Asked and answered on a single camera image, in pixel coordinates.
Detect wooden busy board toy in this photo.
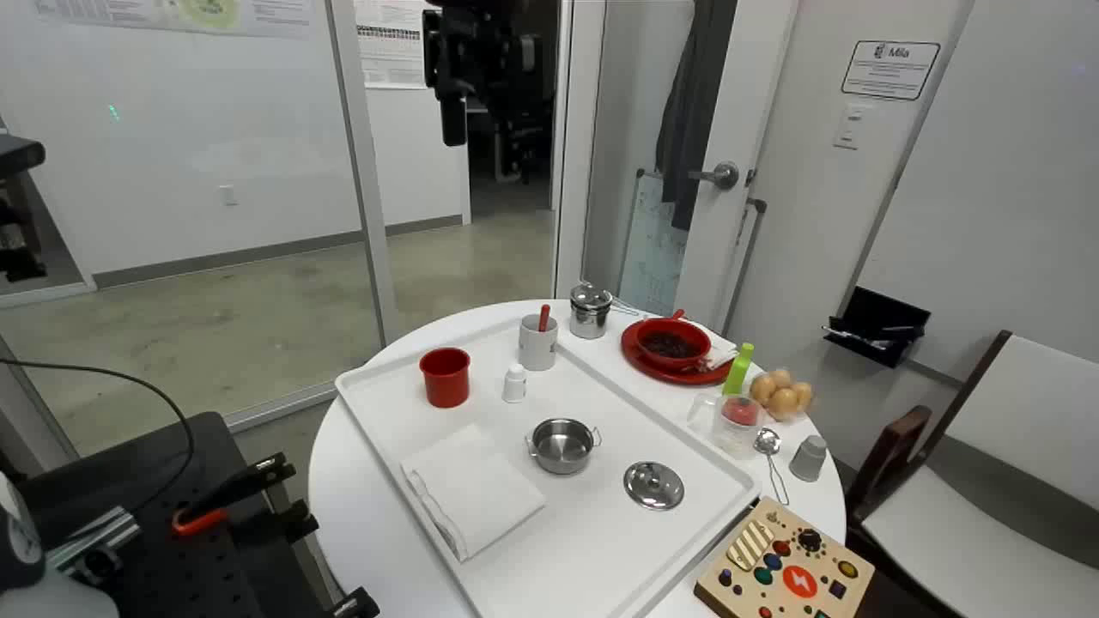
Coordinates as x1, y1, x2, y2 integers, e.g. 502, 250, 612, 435
691, 496, 878, 618

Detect small white shaker bottle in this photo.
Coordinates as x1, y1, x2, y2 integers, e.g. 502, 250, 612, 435
502, 361, 532, 406

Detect white door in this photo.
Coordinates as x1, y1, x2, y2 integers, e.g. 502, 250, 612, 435
670, 0, 980, 354

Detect red plate with bowl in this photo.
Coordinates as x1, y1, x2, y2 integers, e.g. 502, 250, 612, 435
619, 313, 738, 387

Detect steel pitcher cup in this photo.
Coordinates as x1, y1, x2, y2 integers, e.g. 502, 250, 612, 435
566, 283, 619, 345

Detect black cable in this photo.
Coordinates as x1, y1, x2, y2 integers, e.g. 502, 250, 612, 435
0, 354, 200, 507

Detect white glass wall post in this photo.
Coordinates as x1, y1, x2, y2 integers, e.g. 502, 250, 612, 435
321, 0, 406, 346

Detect small grey cup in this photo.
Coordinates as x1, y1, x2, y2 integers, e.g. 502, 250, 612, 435
787, 433, 831, 483

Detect green capped bottle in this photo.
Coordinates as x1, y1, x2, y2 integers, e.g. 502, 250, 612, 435
719, 339, 760, 403

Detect white paper notice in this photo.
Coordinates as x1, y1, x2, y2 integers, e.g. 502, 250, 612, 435
355, 0, 428, 88

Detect metal spoon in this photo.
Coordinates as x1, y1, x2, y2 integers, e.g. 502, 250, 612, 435
753, 425, 795, 507

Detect black clamp orange handle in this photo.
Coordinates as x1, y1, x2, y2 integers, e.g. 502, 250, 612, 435
167, 450, 300, 543

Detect small steel pot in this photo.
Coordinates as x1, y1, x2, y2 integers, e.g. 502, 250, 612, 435
526, 414, 603, 482

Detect white round table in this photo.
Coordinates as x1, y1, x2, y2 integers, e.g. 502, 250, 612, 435
328, 305, 762, 618

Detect red plastic cup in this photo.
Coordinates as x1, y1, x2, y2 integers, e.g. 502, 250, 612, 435
415, 345, 475, 413

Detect dark hanging coat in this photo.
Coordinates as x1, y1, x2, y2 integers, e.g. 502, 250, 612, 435
652, 0, 743, 232

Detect silver door handle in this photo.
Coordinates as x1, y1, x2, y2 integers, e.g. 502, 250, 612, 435
685, 160, 743, 194

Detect black perforated mounting table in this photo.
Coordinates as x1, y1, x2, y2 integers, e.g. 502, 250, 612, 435
0, 410, 382, 618

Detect white printed door sign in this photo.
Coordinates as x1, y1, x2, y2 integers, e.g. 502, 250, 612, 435
839, 34, 945, 104

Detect black shelf furniture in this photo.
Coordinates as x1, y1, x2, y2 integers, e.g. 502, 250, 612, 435
0, 132, 50, 290

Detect clear glass with red item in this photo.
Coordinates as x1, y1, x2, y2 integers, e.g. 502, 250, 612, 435
709, 392, 768, 461

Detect black open box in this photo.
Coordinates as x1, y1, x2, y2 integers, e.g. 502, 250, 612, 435
819, 286, 934, 370

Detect dark wood white chair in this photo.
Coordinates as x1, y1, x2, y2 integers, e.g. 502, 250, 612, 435
842, 330, 1099, 618

